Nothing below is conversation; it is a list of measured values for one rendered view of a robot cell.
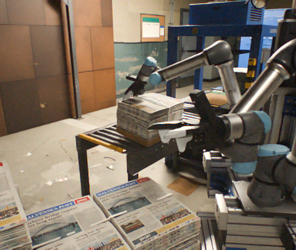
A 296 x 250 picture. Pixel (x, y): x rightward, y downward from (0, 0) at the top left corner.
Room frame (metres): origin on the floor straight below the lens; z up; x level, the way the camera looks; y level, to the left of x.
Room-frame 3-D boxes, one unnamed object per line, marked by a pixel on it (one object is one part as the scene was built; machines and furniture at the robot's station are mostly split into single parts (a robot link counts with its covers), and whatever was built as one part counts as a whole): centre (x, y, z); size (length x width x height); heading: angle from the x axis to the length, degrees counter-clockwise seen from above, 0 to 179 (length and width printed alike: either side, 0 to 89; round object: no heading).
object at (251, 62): (2.30, -0.88, 1.05); 0.05 x 0.05 x 0.45; 50
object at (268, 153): (0.96, -0.50, 0.98); 0.13 x 0.12 x 0.14; 21
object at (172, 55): (2.90, -0.26, 0.77); 0.09 x 0.09 x 1.55; 50
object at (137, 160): (1.91, -0.32, 0.74); 1.34 x 0.05 x 0.12; 140
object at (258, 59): (2.34, -0.92, 0.77); 0.09 x 0.09 x 1.55; 50
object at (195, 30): (2.85, -0.78, 1.50); 0.94 x 0.68 x 0.10; 50
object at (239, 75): (3.29, -1.15, 0.93); 0.38 x 0.30 x 0.26; 140
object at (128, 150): (1.62, 0.24, 0.77); 0.47 x 0.05 x 0.05; 50
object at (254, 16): (2.85, -0.78, 1.65); 0.60 x 0.45 x 0.20; 50
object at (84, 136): (1.57, 0.31, 0.81); 0.43 x 0.03 x 0.02; 50
